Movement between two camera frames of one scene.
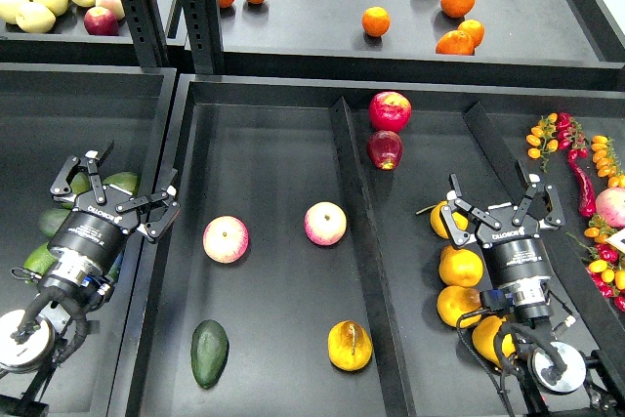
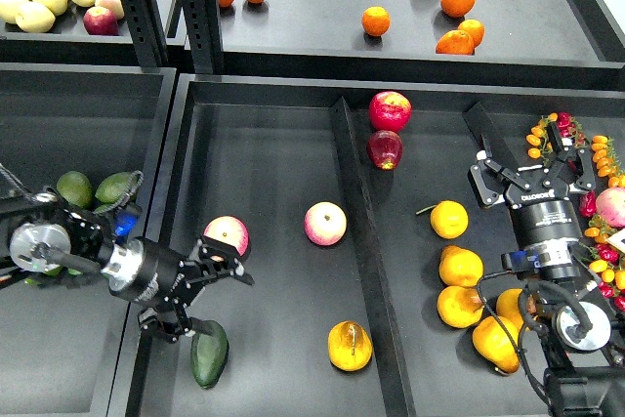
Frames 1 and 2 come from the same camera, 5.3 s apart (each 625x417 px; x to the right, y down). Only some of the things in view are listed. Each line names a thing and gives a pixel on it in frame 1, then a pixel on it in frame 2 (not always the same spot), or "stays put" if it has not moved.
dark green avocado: (209, 351) stays put
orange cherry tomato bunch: (540, 141) stays put
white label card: (618, 239) stays put
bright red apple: (390, 111) stays put
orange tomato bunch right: (606, 161) stays put
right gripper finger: (555, 217) to (571, 158)
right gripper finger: (456, 227) to (486, 174)
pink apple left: (226, 238) stays put
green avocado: (40, 260) to (45, 276)
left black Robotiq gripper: (91, 240) to (136, 270)
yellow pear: (350, 346) stays put
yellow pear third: (454, 301) stays put
